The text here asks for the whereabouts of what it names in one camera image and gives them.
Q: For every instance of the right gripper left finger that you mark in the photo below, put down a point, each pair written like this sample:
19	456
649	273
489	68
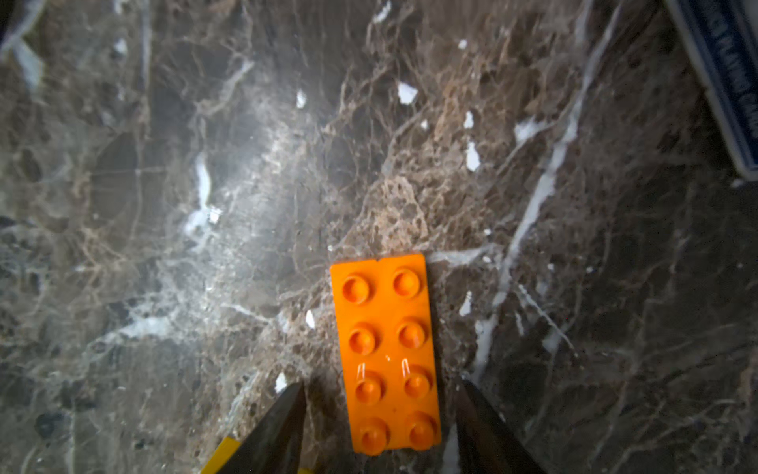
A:
274	446

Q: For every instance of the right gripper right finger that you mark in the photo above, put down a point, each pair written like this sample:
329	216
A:
486	445

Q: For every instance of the yellow lego brick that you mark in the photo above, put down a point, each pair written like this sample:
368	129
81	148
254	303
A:
224	451

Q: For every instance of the orange long lego brick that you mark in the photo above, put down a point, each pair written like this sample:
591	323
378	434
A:
385	336

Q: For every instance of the blue playing card box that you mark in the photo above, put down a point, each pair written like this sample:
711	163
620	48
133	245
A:
720	38

